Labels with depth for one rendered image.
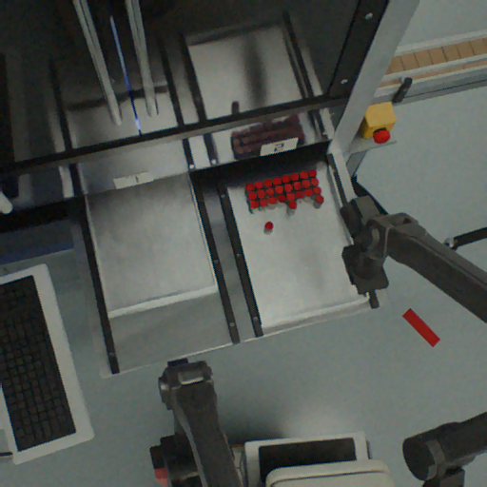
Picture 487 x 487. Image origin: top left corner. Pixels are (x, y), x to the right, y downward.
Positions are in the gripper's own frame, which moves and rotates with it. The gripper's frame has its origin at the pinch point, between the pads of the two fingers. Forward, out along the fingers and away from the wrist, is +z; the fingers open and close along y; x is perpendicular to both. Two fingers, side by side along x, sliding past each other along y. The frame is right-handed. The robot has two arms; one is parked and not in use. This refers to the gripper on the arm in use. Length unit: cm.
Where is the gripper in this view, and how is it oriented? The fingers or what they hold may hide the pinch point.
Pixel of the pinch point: (359, 282)
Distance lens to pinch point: 144.8
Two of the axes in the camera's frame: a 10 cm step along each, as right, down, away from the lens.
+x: -9.7, 2.4, -1.0
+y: -2.6, -8.9, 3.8
